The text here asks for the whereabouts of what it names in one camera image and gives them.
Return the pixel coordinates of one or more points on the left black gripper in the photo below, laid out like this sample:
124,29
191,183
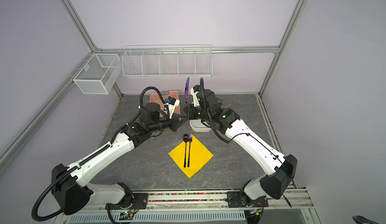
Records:
176,122

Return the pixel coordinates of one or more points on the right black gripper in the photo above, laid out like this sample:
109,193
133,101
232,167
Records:
192,109

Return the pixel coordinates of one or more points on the white oval tray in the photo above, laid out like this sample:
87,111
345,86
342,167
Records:
197,126

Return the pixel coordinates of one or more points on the purple black spoon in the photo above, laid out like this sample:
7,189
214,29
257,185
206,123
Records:
185,139

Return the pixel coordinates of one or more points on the purple black fork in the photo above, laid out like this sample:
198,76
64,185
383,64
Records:
190,147

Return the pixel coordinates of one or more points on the yellow paper napkin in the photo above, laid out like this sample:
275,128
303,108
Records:
200,156

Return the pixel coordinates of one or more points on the purple black knife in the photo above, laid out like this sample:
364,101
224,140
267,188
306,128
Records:
187,88

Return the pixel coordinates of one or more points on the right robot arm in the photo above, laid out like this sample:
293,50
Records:
204,107

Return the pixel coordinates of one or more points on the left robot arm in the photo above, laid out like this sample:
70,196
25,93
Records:
71,185

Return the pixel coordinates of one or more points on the pink plastic basket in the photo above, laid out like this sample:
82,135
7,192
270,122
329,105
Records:
155,98

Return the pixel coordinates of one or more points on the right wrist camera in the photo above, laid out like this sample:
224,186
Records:
195,91

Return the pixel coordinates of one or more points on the white wire wall shelf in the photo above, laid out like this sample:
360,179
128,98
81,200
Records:
177,60

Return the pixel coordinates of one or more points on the white mesh wall box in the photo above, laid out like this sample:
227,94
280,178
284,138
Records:
99,74

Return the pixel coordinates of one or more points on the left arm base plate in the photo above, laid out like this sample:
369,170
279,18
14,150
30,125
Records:
131,202

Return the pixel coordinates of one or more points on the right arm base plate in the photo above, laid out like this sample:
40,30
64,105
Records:
235,199

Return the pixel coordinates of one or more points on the white vented cable duct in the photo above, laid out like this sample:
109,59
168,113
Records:
158,217

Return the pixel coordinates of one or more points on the aluminium front rail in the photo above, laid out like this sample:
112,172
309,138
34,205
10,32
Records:
192,200

